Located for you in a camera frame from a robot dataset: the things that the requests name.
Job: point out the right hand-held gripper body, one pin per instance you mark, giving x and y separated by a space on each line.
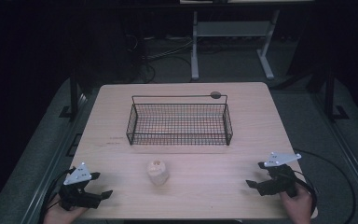
281 180

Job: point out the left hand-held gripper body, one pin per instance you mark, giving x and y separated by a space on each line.
76 176

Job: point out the beige knobbly roll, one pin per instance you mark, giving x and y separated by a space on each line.
157 172

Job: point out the person's right hand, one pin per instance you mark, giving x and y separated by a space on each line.
300 207

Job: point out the person's left hand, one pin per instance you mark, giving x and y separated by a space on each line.
60 215

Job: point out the aluminium frame rail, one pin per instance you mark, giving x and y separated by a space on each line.
53 160
351 157

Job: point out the black metal post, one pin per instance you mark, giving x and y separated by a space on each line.
73 93
330 93

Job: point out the white metal desk frame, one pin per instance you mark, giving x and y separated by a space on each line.
233 28

